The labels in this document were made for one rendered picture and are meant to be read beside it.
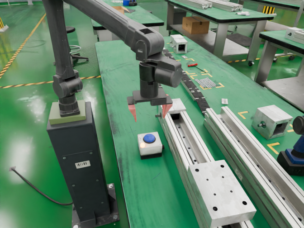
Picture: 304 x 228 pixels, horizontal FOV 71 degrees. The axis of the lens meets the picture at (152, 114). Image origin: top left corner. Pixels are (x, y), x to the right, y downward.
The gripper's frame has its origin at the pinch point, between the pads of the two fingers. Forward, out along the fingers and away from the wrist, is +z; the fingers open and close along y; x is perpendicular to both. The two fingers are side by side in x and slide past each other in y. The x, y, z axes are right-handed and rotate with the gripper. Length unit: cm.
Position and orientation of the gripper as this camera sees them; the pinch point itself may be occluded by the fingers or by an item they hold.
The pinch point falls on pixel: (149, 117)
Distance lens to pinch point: 72.6
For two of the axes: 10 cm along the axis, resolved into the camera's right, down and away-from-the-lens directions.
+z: 0.1, 8.3, 5.6
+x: -1.9, -5.5, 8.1
